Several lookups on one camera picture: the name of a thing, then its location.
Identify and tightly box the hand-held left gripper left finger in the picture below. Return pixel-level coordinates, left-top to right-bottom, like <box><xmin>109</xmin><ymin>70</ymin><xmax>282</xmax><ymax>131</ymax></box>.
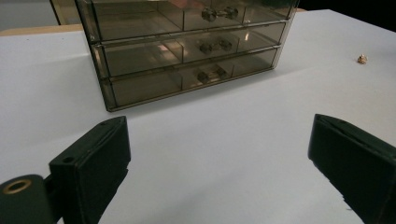
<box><xmin>49</xmin><ymin>116</ymin><xmax>132</xmax><ymax>224</ymax></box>

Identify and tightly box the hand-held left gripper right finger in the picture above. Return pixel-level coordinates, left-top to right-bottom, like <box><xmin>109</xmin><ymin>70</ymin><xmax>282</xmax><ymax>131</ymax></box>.
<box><xmin>307</xmin><ymin>113</ymin><xmax>396</xmax><ymax>224</ymax></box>

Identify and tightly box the smoky transparent drawer cabinet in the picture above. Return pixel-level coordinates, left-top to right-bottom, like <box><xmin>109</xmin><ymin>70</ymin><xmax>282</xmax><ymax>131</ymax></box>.
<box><xmin>49</xmin><ymin>0</ymin><xmax>301</xmax><ymax>113</ymax></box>

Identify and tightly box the white board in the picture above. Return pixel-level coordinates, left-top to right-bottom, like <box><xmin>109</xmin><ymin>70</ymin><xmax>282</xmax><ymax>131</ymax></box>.
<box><xmin>0</xmin><ymin>8</ymin><xmax>396</xmax><ymax>224</ymax></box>

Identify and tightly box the smoky drawer with middle handle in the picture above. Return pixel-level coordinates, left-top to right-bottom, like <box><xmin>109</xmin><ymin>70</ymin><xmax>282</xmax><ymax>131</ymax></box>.
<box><xmin>100</xmin><ymin>21</ymin><xmax>287</xmax><ymax>78</ymax></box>

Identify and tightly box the smoky drawer with high handle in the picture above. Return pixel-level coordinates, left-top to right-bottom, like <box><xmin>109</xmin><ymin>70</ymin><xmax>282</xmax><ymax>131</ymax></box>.
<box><xmin>90</xmin><ymin>0</ymin><xmax>297</xmax><ymax>43</ymax></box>

